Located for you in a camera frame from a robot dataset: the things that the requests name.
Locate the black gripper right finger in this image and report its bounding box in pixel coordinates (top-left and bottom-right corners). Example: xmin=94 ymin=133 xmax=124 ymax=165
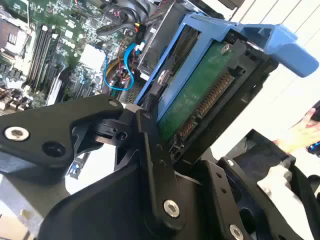
xmin=199 ymin=156 xmax=310 ymax=240

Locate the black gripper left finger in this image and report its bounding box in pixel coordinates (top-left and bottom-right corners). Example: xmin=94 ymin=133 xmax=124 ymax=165
xmin=0 ymin=93 xmax=188 ymax=232

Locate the bare person hand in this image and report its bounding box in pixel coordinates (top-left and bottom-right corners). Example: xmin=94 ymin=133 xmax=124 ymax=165
xmin=273 ymin=107 xmax=320 ymax=155

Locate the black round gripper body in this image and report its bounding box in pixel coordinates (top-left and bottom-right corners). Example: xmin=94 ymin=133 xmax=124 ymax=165
xmin=39 ymin=161 xmax=218 ymax=240

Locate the hard disk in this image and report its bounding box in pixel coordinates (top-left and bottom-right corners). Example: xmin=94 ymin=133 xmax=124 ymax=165
xmin=134 ymin=13 xmax=320 ymax=166

